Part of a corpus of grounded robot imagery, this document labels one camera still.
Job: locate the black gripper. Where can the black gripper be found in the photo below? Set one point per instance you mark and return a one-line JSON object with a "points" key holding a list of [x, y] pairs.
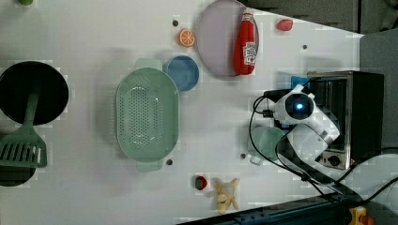
{"points": [[275, 95]]}

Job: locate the toaster oven with blue door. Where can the toaster oven with blue door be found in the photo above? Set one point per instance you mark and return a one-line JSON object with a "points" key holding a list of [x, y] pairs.
{"points": [[354, 102]]}

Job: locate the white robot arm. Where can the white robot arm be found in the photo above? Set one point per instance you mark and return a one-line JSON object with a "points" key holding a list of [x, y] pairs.
{"points": [[312, 133]]}

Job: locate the green mug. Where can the green mug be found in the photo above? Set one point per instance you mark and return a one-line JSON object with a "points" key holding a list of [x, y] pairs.
{"points": [[262, 144]]}

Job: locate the red ketchup bottle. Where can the red ketchup bottle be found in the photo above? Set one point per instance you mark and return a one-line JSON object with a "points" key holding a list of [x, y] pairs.
{"points": [[245, 47]]}

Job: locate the pink toy fruit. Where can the pink toy fruit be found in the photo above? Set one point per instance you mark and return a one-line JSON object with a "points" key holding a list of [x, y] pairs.
{"points": [[284, 25]]}

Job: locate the round grey plate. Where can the round grey plate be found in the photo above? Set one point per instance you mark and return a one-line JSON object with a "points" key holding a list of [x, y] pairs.
{"points": [[216, 35]]}

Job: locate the blue bowl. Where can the blue bowl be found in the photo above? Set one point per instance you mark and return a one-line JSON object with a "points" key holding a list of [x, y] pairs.
{"points": [[183, 70]]}

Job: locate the orange slice toy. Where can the orange slice toy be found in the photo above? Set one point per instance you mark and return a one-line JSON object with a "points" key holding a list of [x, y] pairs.
{"points": [[186, 38]]}

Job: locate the red strawberry toy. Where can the red strawberry toy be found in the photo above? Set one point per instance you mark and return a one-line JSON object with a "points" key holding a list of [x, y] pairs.
{"points": [[200, 182]]}

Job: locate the peeled banana toy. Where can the peeled banana toy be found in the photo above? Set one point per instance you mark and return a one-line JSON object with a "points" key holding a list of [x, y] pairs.
{"points": [[226, 195]]}

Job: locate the green oval colander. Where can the green oval colander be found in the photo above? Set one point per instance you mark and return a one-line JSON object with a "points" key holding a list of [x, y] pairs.
{"points": [[147, 115]]}

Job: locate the yellow and red clamp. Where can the yellow and red clamp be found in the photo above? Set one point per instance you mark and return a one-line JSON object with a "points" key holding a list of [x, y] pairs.
{"points": [[360, 217]]}

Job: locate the green slotted spatula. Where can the green slotted spatula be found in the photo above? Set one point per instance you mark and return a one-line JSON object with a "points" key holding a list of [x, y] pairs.
{"points": [[24, 147]]}

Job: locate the black frying pan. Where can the black frying pan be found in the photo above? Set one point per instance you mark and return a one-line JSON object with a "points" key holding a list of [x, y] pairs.
{"points": [[17, 83]]}

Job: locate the green object at top edge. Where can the green object at top edge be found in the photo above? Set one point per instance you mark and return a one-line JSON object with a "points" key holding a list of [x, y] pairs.
{"points": [[25, 2]]}

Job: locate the dark green bowl at edge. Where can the dark green bowl at edge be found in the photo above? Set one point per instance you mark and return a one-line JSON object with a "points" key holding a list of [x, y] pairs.
{"points": [[15, 176]]}

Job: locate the blue table frame rail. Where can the blue table frame rail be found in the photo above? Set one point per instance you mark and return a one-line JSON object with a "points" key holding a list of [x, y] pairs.
{"points": [[331, 209]]}

